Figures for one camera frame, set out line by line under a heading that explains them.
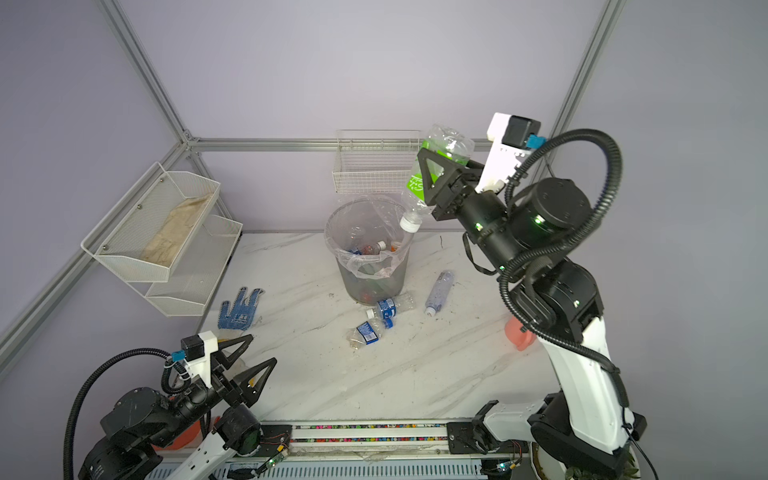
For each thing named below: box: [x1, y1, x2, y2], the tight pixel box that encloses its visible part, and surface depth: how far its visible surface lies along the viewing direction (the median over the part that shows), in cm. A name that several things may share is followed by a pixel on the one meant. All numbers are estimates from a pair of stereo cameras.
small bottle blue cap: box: [346, 318, 383, 350], surface depth 92 cm
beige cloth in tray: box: [141, 193, 213, 266], surface depth 81 cm
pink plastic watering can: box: [505, 316, 537, 351], surface depth 92 cm
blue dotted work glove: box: [218, 287, 265, 331], surface depth 100 cm
